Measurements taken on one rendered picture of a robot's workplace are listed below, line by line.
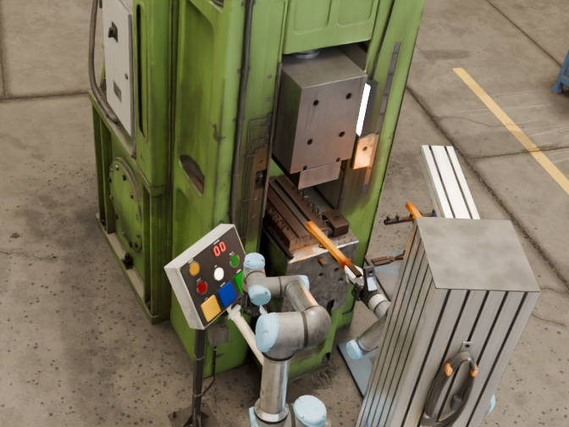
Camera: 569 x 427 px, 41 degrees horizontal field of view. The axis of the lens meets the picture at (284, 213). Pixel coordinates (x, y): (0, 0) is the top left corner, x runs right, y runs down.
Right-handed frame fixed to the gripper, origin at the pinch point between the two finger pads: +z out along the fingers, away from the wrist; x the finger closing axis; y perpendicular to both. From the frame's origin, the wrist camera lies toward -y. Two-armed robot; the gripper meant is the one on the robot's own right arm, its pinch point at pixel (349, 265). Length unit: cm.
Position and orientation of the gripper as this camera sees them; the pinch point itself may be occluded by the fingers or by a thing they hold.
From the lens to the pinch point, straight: 321.4
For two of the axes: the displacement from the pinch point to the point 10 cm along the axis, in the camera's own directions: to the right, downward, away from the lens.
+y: -0.8, 7.8, 6.2
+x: 8.7, -2.5, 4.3
